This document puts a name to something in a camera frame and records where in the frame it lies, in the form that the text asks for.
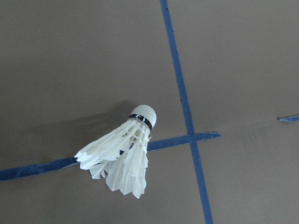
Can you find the white feather shuttlecock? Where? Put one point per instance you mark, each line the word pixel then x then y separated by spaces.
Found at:
pixel 126 151

